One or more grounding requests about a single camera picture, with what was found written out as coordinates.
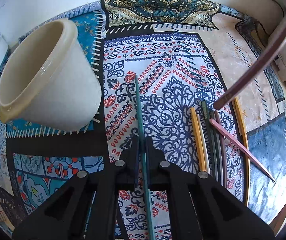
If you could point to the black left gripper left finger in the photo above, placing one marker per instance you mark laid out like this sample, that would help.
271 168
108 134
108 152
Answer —
85 206

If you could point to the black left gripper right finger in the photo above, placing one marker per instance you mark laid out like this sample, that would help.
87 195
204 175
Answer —
200 207

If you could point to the pink chopstick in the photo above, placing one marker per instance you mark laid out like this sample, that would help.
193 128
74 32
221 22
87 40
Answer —
234 141

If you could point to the teal green chopstick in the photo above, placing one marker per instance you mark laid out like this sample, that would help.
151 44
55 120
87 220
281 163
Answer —
147 197

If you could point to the orange yellow chopstick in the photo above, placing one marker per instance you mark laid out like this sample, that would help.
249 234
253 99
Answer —
243 133

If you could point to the dark green chopstick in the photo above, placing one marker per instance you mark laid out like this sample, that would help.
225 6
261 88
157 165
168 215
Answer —
215 172

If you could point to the maroon chopstick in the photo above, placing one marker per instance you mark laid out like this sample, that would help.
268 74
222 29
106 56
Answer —
273 48

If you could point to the black chopstick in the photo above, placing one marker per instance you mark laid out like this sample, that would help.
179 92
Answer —
217 155

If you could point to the patterned patchwork table mat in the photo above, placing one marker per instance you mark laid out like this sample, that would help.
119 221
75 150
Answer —
183 52

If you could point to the cream ceramic utensil cup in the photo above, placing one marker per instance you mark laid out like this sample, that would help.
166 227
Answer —
49 81

